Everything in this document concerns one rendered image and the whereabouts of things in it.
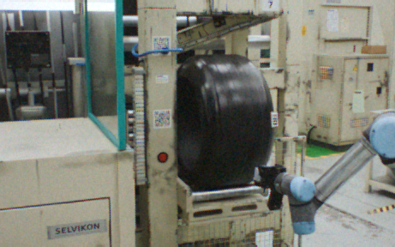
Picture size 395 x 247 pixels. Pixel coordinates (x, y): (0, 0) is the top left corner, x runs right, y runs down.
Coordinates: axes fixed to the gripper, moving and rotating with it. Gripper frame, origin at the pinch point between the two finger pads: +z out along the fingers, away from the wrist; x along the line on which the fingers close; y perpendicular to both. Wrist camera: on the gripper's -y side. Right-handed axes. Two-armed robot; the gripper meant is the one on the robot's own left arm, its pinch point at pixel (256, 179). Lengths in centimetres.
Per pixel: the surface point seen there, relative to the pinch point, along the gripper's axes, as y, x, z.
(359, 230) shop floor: -82, -167, 156
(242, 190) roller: -7.6, -2.2, 17.9
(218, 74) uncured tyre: 41.4, 10.5, 9.4
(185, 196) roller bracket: -6.6, 24.4, 14.9
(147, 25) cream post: 61, 36, 17
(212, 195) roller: -7.9, 11.8, 17.9
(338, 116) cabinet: -7, -308, 378
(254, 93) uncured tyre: 33.4, -2.2, 4.1
